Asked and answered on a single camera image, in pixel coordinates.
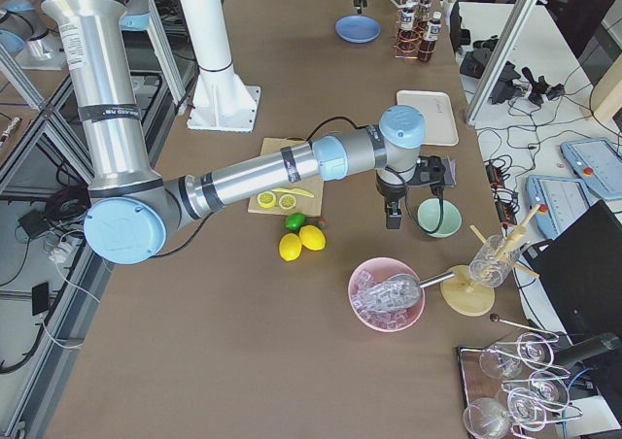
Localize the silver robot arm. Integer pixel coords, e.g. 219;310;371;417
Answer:
40;0;425;264

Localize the blue plate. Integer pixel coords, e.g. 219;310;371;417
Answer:
334;15;381;44

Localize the mint green bowl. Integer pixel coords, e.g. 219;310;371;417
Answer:
417;198;463;238

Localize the dark syrup bottle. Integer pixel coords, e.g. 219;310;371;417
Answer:
417;0;432;29
396;2;418;56
417;12;442;62

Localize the metal ice scoop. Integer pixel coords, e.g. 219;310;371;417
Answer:
369;271;455;312

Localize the pink bowl of ice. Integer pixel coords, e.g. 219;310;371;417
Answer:
347;257;426;332

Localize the yellow lemon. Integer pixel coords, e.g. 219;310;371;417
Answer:
298;225;327;251
278;233;302;262

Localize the wooden cutting board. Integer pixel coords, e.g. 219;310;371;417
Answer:
247;137;324;217

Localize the green lime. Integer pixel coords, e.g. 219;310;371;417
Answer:
284;212;306;232

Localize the white rabbit tray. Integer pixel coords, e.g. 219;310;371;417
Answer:
397;89;459;147

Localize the lemon half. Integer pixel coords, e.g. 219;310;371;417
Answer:
278;193;297;211
257;191;277;209

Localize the clear glass tumbler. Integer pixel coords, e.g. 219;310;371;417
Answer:
468;235;520;288

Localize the yellow lemon peel slice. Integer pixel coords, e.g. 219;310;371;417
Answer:
272;187;315;198

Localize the blue teach pendant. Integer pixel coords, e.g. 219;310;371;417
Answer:
560;138;621;200
525;175;597;239

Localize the wine glass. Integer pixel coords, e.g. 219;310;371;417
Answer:
528;370;570;411
516;332;554;370
463;397;511;439

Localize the black monitor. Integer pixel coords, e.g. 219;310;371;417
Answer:
524;200;621;339

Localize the black glass rack tray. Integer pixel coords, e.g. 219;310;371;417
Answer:
457;347;583;438

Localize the copper wire bottle rack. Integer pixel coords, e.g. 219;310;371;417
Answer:
394;4;422;59

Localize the aluminium frame post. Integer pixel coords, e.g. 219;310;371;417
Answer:
465;0;537;127

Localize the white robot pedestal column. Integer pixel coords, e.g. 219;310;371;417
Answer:
180;0;260;133

